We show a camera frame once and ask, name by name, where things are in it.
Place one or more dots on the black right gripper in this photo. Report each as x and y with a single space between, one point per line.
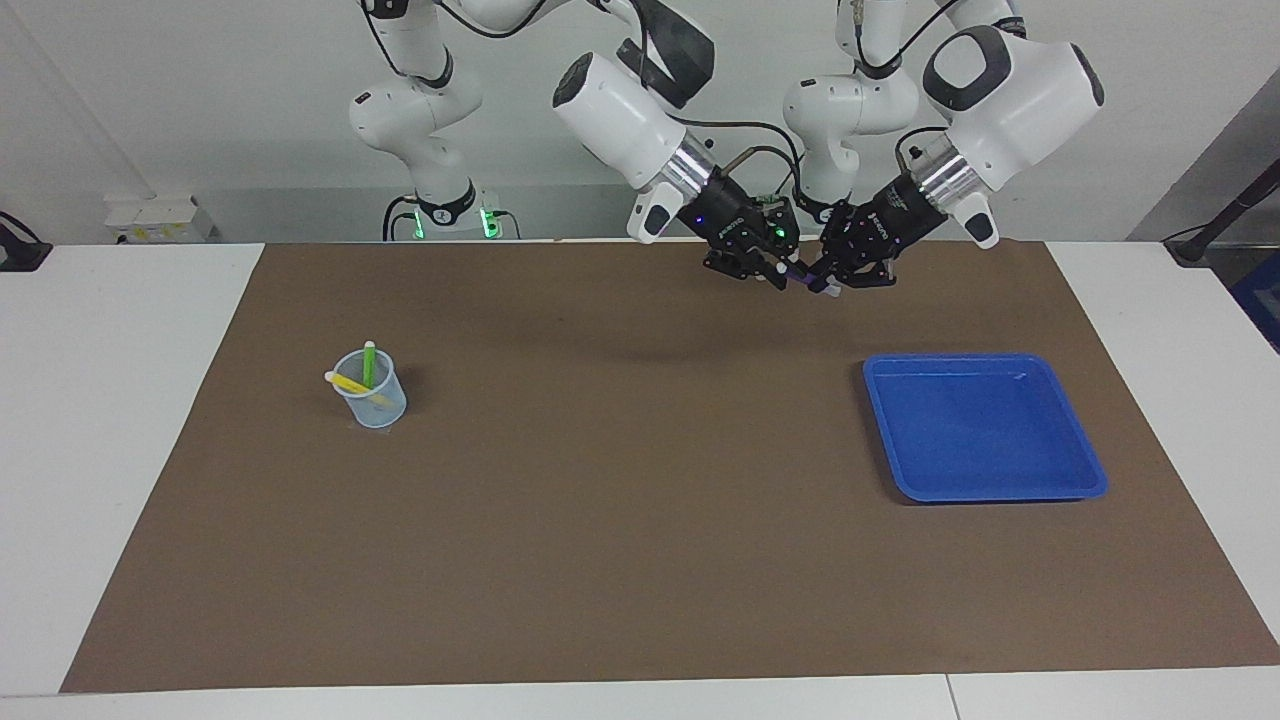
735 235

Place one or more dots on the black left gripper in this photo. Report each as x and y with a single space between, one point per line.
880 230

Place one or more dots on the purple marker pen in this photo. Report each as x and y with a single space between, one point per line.
805 283

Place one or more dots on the green marker pen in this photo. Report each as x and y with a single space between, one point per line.
369 365

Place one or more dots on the yellow marker pen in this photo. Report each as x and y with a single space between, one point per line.
350 384

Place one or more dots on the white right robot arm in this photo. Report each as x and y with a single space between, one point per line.
620 120

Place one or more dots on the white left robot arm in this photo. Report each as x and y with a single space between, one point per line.
1020 100

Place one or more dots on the blue plastic tray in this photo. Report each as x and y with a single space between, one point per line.
980 430

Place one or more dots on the brown table mat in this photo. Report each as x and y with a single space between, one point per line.
640 500

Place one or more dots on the black stand with pole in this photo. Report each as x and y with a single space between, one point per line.
1195 245

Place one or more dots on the blue crate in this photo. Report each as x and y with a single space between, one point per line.
1262 300

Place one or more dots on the translucent plastic cup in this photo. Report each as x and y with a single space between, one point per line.
385 412

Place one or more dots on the white power strip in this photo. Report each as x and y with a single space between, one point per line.
160 220

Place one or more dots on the black clamp base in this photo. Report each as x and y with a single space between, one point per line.
20 255

